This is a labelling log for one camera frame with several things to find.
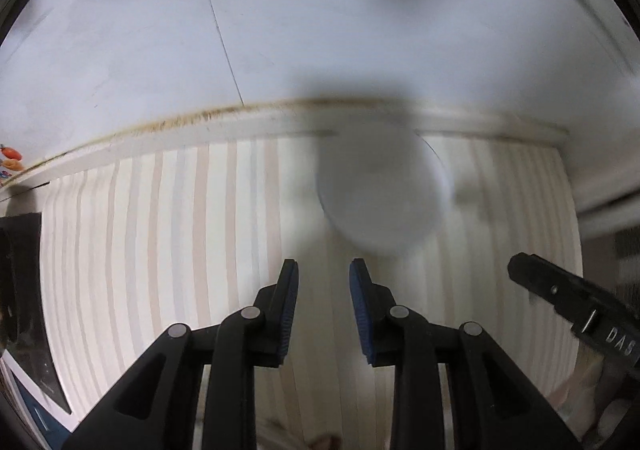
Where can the orange toy items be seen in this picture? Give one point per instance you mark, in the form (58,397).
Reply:
(10,162)

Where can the black tray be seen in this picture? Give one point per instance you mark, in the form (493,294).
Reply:
(20,305)

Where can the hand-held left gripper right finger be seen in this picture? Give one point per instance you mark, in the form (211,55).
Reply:
(358,310)

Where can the striped table mat with cat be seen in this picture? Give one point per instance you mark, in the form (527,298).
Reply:
(150,255)

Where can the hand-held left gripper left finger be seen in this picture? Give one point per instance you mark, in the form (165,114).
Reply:
(290,300)

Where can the white round plate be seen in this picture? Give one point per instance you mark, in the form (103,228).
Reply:
(380,200)

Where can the blue base cabinet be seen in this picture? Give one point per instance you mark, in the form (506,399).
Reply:
(35,410)

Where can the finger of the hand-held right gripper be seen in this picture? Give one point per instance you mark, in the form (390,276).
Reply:
(550,287)

